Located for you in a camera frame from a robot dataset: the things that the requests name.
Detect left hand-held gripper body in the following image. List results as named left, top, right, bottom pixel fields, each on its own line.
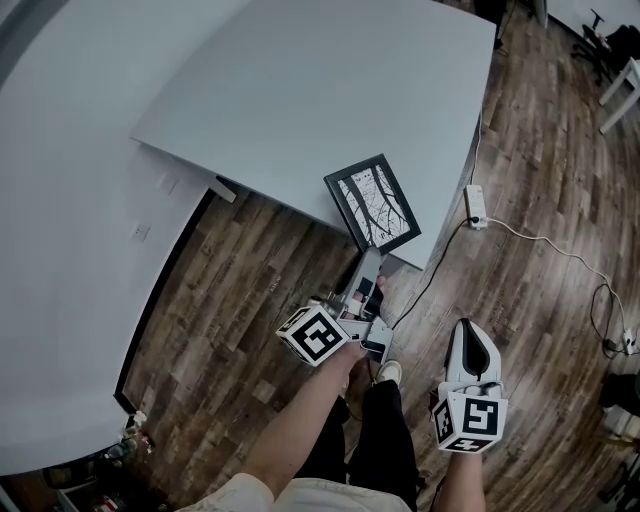
left=275, top=294, right=396, bottom=369

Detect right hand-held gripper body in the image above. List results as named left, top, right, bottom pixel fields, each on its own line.
left=430, top=380, right=509, bottom=455

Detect black framed picture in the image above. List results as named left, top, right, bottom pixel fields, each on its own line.
left=323, top=153, right=423, bottom=255

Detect person's left forearm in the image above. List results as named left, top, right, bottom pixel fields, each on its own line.
left=237, top=342, right=369, bottom=496

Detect person's right forearm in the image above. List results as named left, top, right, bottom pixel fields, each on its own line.
left=442, top=449, right=486, bottom=512

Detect person's left hand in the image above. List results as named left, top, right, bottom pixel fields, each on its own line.
left=349, top=273, right=389, bottom=307

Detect person's white right shoe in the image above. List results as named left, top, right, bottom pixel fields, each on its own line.
left=375, top=359, right=403, bottom=385

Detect person's black trousers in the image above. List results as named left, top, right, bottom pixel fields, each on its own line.
left=299, top=379, right=419, bottom=506

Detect person's beige shirt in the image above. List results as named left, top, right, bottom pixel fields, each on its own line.
left=174, top=472, right=414, bottom=512

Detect large grey table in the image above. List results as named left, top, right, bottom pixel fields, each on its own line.
left=129, top=0, right=497, bottom=274

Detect pile of small bottles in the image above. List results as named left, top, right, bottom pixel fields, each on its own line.
left=102, top=423, right=157, bottom=469

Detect long white table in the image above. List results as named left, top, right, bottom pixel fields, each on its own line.
left=598, top=57, right=640, bottom=135

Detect black office chair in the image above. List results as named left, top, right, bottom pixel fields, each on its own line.
left=571, top=8, right=640, bottom=89

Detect black power cable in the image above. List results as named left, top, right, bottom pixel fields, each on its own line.
left=367, top=218, right=474, bottom=386

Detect black looped cable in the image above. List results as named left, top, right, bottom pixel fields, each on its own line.
left=589, top=282, right=632, bottom=359

